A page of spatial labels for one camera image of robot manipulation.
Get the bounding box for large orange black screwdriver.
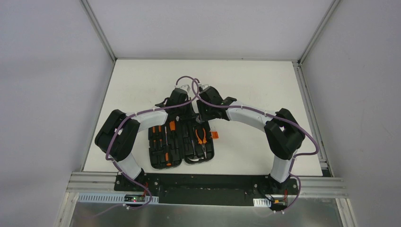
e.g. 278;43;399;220
169;121;176;146

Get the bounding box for small orange black screwdriver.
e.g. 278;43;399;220
152;126;157;149

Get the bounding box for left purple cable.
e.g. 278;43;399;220
105;76;201;210

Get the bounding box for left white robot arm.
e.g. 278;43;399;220
95;88;191;191

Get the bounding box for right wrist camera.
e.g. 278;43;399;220
198;83;209;91

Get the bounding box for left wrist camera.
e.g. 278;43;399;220
179;85;191;93

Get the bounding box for orange handled pliers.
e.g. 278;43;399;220
195;127;207;159

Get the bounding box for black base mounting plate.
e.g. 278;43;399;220
114;174;299;207

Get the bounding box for purple cable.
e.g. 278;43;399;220
191;78;320;214
105;76;201;210

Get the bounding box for right white cable duct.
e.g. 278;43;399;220
253;198;271;208

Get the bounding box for left white cable duct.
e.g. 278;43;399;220
78;193;159;204

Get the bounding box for flat screwdriver in case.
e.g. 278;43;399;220
165;126;172;166

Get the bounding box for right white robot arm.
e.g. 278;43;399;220
197;86;305;194

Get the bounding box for aluminium frame rail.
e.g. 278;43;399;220
66;172;349;199

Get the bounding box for hammer with black handle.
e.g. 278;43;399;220
188;133;199;162

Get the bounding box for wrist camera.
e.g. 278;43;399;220
179;85;191;93
198;83;209;91

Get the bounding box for black plastic tool case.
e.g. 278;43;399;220
148;116;216;170

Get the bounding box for white cable duct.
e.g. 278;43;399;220
253;198;271;208
78;193;159;204

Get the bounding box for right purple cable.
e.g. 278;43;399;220
191;78;320;214

